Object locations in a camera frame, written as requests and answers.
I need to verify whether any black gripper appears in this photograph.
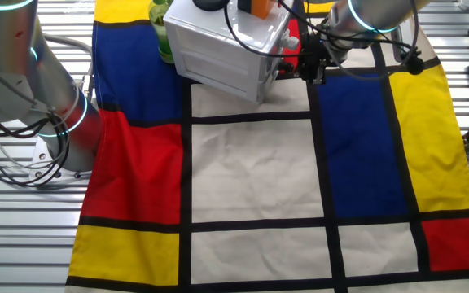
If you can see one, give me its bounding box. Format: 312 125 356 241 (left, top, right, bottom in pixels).
299 32 335 85

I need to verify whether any white drawer with black knob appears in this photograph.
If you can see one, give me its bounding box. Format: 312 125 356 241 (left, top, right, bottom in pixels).
258 44 296 103

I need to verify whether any black drawer knob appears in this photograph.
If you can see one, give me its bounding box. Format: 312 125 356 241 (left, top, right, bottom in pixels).
278 59 296 76

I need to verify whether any white drawer knob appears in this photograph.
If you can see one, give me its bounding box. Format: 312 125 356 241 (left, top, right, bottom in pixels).
279 31 301 52

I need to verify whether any white drawer cabinet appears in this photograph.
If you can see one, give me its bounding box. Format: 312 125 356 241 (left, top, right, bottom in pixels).
163 0 300 103

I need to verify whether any orange black emergency button box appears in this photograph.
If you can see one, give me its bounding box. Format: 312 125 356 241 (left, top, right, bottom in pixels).
237 0 287 20

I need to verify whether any colour block tablecloth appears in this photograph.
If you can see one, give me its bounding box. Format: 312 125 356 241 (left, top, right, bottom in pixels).
64 0 469 293

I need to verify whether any green plastic bottle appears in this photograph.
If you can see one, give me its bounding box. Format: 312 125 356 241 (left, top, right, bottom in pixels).
147 0 175 65

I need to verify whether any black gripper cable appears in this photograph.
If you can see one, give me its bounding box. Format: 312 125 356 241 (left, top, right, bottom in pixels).
222 0 305 58

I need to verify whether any thick grey cable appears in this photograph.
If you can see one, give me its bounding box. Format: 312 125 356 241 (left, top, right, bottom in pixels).
43 33 94 56

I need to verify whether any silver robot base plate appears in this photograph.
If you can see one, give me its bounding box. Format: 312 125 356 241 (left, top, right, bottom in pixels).
28 136 93 180

